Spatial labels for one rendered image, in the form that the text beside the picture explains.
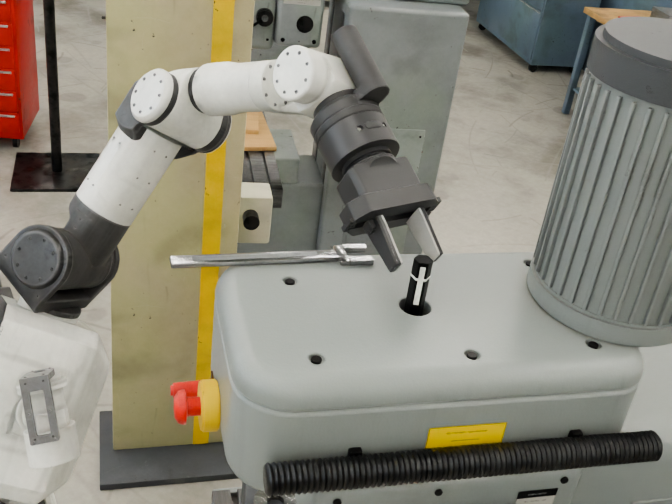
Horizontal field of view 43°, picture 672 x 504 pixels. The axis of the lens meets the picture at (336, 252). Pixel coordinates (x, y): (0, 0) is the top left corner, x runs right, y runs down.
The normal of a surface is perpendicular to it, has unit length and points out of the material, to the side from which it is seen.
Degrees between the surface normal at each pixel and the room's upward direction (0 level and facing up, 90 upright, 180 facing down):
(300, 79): 70
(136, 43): 90
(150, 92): 57
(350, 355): 0
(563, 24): 90
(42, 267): 63
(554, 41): 90
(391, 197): 30
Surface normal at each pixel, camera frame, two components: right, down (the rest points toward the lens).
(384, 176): 0.37, -0.49
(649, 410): 0.12, -0.85
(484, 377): 0.25, -0.23
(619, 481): 0.23, 0.52
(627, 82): -0.77, 0.24
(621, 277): -0.39, 0.43
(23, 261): -0.26, 0.00
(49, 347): 0.48, -0.04
